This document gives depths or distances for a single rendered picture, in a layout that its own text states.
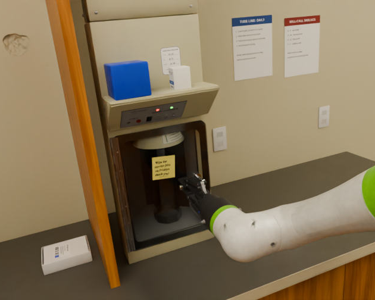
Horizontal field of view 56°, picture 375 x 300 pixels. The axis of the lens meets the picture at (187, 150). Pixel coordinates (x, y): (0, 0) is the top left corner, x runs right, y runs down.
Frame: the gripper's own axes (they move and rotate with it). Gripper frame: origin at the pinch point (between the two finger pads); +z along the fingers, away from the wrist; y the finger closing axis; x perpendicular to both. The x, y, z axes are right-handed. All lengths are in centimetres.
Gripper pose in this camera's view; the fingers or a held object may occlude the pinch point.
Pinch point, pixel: (186, 185)
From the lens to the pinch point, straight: 114.5
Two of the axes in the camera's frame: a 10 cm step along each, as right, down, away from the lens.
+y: -1.2, -9.4, -3.3
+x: -9.2, 2.3, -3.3
